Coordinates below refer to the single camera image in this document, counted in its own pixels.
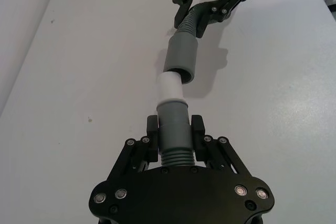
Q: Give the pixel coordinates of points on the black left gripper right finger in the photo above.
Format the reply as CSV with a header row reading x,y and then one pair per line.
x,y
218,153

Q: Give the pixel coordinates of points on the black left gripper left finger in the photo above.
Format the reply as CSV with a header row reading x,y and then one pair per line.
x,y
136,153

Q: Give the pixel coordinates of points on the white tube connector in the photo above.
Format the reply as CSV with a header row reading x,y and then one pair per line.
x,y
170,85

